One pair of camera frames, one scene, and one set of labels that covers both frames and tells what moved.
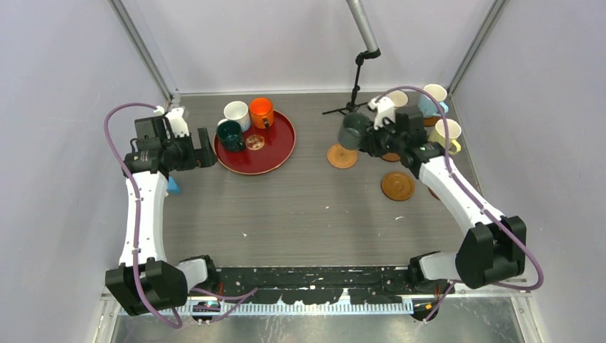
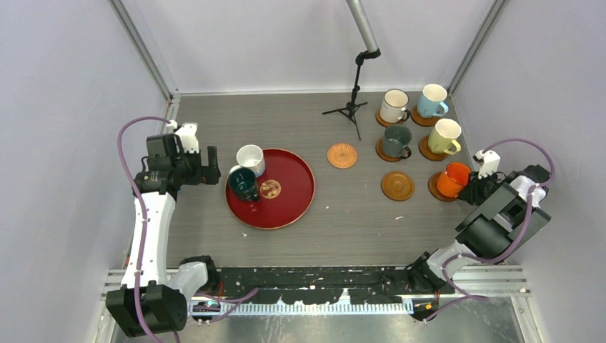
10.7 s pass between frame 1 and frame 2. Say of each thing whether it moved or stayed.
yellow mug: stayed
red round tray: moved
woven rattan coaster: stayed
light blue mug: stayed
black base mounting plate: stayed
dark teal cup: moved
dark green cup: moved
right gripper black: moved
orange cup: moved
